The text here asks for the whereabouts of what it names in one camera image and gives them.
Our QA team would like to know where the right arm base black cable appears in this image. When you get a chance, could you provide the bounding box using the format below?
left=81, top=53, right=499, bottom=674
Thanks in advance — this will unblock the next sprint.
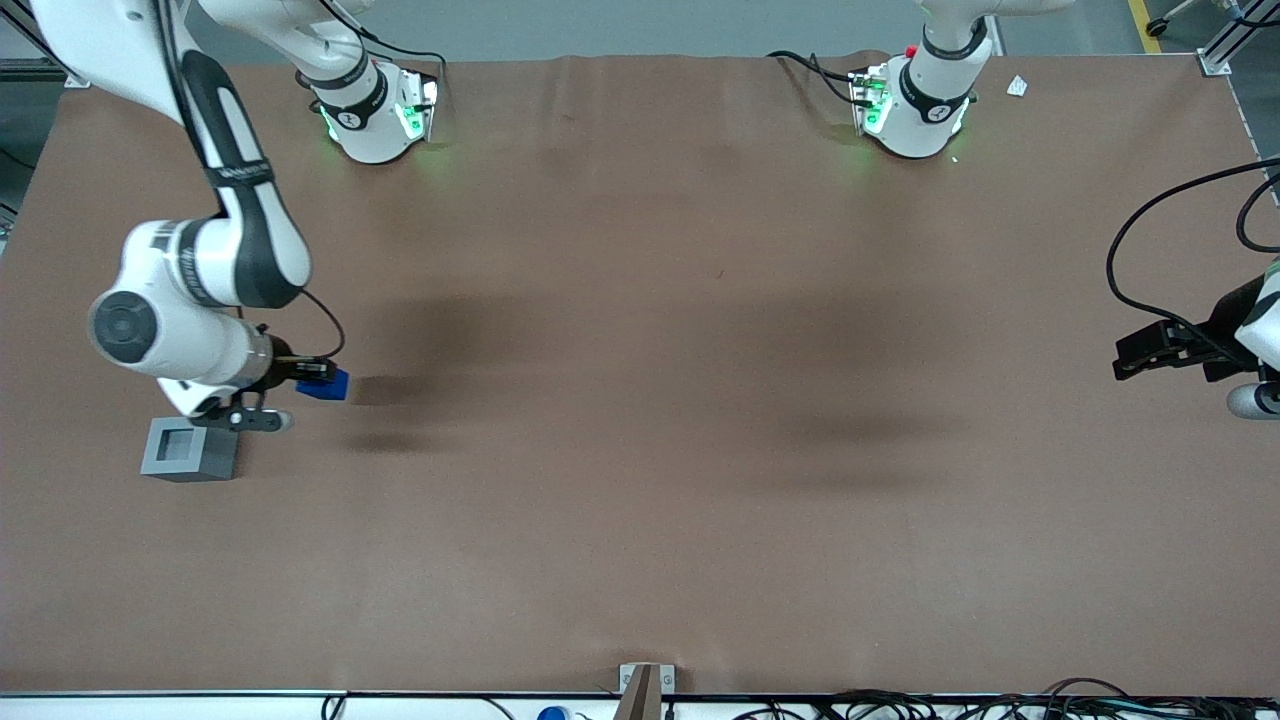
left=318, top=0, right=448, bottom=106

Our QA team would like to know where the gray square base block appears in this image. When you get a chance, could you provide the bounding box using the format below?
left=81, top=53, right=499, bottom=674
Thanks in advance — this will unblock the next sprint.
left=140, top=417, right=239, bottom=484

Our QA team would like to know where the aluminium frame post with bracket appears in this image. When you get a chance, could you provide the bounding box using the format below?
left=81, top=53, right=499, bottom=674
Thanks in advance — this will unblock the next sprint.
left=1197, top=0, right=1280, bottom=77
left=0, top=0, right=93, bottom=91

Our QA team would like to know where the aluminium camera post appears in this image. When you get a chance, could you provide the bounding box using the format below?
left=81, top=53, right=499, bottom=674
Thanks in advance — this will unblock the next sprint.
left=613, top=664, right=663, bottom=720

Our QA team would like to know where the long looping black cable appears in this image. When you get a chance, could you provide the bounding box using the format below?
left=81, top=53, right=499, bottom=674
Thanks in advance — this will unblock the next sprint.
left=1105, top=158, right=1280, bottom=351

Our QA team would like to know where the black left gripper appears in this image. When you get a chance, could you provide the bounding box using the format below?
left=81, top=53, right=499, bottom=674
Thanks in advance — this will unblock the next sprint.
left=1113, top=275, right=1264, bottom=383

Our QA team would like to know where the short looping black cable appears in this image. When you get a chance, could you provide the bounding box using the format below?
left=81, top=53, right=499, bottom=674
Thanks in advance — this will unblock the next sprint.
left=1236, top=175, right=1280, bottom=254

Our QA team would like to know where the brown table cover sheet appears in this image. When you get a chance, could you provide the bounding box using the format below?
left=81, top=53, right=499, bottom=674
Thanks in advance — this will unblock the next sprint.
left=0, top=50, right=1280, bottom=698

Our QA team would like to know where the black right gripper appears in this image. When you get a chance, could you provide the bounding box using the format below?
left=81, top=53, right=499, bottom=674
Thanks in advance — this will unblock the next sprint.
left=262, top=337, right=339, bottom=395

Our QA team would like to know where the blue plastic insert part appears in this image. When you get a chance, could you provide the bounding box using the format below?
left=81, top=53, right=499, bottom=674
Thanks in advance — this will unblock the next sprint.
left=295, top=367, right=352, bottom=404

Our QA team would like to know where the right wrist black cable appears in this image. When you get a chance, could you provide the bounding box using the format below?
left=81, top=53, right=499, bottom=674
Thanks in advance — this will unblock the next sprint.
left=298, top=288, right=348, bottom=364

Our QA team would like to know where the tangled black cable bundle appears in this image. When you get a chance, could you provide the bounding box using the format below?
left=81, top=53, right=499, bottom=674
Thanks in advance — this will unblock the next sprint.
left=735, top=677, right=1280, bottom=720

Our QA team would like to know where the arm base black cable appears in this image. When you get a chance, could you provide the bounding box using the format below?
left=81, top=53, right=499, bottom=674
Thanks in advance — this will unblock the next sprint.
left=767, top=50, right=863, bottom=106
left=318, top=0, right=448, bottom=106

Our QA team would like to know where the black caster wheel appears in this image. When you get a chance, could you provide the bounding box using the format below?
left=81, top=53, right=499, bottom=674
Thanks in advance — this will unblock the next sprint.
left=1145, top=0, right=1216, bottom=39

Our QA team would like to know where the left arm base black cable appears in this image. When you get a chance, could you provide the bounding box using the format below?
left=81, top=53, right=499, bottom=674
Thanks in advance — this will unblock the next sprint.
left=767, top=50, right=863, bottom=106

